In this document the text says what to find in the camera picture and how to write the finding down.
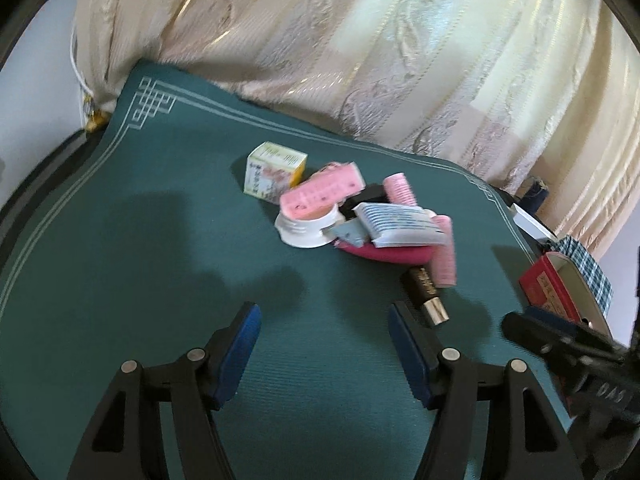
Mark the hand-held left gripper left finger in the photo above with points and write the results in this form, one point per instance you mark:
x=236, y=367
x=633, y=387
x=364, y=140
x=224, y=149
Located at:
x=240, y=345

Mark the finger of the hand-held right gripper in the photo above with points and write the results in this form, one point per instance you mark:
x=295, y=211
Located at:
x=530, y=332

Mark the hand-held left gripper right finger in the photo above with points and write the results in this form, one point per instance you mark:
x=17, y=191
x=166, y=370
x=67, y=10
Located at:
x=407, y=350

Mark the red cardboard box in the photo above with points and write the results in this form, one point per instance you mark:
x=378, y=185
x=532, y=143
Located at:
x=542, y=285

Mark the dark tube with gold cap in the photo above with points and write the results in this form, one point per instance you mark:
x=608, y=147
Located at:
x=425, y=292

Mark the red foam curler rod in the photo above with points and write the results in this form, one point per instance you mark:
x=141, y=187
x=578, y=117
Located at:
x=390, y=256

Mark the white blue striped packet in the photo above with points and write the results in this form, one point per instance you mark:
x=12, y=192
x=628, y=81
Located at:
x=395, y=222

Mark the grey blue small card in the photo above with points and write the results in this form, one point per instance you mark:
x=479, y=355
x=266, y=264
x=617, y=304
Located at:
x=350, y=232

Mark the short pink hair roller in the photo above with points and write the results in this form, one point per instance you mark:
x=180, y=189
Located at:
x=400, y=189

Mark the pink perforated case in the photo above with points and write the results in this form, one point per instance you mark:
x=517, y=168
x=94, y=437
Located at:
x=315, y=192

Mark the small white yellow box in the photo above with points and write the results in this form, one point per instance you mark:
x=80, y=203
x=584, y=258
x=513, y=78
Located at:
x=270, y=172

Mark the plaid cloth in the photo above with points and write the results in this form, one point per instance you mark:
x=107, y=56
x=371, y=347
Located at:
x=585, y=260

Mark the long pink hair roller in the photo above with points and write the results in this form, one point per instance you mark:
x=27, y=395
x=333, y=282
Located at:
x=444, y=265

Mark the white long box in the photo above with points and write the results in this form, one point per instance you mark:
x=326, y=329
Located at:
x=532, y=222

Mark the white round jar lid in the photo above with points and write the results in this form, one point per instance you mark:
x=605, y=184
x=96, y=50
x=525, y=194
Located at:
x=300, y=235

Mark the dark blue item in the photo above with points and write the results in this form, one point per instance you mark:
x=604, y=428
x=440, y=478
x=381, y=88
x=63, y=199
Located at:
x=534, y=194

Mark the green mat with white border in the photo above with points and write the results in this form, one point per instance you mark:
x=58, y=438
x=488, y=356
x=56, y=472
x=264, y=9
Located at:
x=125, y=260

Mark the black flat item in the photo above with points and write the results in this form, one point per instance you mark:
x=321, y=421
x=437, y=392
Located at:
x=372, y=194

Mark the gold curtain tassel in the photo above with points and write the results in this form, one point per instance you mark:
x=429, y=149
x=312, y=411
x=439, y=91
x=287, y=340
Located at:
x=96, y=119

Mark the cream patterned curtain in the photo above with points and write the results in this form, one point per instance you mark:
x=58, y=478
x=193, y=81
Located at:
x=350, y=35

